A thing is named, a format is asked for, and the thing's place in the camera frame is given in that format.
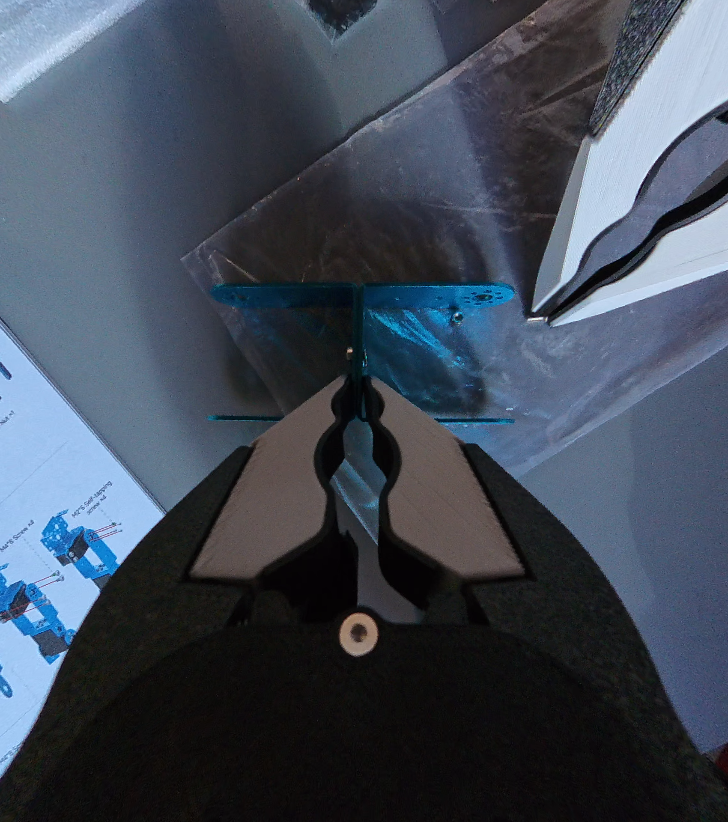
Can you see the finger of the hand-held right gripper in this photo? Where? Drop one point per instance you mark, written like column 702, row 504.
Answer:
column 679, row 83
column 711, row 250

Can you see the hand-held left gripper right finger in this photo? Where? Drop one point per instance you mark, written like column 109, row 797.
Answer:
column 454, row 507

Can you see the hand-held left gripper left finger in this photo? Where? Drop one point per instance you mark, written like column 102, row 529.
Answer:
column 267, row 507

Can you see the blue H-shaped metal bracket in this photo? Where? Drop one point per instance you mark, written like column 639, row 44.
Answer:
column 287, row 296

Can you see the white instruction booklet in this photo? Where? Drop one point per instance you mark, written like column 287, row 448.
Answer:
column 17, row 449

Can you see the clear plastic bag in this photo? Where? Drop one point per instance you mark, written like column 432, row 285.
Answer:
column 402, row 192

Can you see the white foam sheet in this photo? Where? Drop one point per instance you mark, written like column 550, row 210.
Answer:
column 81, row 38

